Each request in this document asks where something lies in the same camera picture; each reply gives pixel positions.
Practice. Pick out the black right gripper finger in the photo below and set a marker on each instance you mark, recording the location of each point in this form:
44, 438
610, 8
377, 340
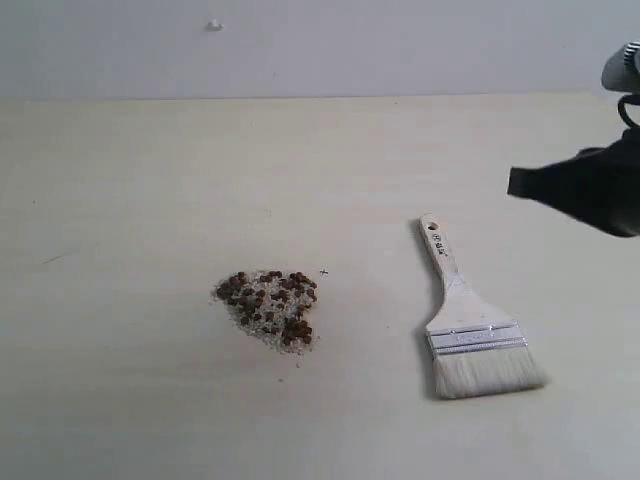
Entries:
599, 186

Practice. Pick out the wooden paint brush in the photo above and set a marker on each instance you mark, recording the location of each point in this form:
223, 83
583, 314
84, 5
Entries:
477, 349

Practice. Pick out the pile of crumbs and pellets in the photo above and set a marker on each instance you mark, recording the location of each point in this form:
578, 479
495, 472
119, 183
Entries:
266, 321

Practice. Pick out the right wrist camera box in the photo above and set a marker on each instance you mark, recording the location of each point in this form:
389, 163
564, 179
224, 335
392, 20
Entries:
621, 71

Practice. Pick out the small white wall fixture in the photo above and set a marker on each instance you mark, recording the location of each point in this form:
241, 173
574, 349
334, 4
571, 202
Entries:
214, 26

